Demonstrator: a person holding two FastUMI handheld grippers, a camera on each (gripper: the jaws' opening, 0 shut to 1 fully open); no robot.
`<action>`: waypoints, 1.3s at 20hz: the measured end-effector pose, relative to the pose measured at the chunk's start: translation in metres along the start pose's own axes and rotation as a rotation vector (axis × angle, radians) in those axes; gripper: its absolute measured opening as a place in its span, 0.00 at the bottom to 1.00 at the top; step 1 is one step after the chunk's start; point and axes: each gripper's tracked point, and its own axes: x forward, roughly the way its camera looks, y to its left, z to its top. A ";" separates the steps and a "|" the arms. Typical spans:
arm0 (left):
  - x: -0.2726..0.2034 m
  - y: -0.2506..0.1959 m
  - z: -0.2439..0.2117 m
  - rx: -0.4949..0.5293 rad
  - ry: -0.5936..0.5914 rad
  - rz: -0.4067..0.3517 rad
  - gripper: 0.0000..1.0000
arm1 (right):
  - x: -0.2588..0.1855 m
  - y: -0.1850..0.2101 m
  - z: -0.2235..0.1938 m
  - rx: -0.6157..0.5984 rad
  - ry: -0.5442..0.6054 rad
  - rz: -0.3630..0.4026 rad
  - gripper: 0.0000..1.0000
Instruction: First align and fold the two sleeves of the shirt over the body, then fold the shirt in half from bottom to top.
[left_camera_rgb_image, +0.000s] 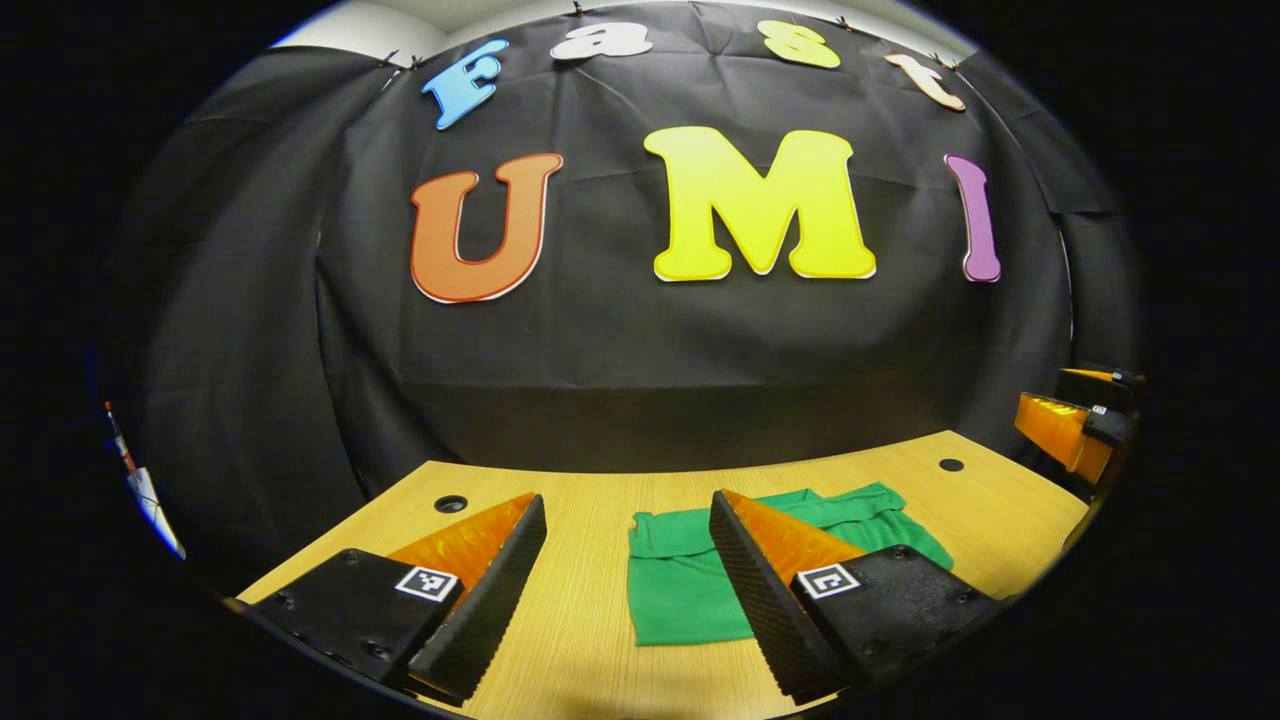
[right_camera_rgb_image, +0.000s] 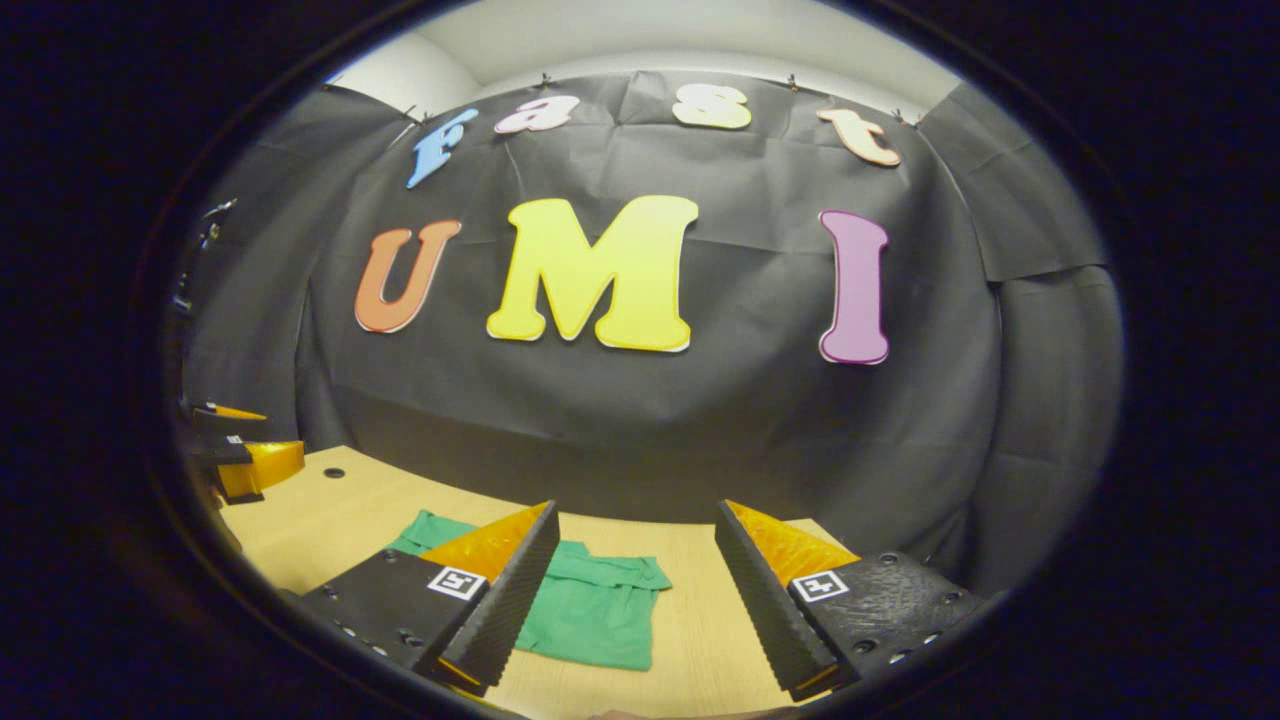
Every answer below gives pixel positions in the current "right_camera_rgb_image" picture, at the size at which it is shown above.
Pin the black backdrop cloth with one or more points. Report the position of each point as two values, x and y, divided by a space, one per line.
750 420

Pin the green T-shirt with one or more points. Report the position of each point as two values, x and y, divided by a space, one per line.
590 610

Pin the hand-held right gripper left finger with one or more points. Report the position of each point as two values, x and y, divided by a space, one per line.
505 610

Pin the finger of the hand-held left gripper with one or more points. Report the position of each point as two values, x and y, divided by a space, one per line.
265 465
230 412

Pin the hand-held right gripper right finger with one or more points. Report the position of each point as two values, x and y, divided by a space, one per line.
770 620

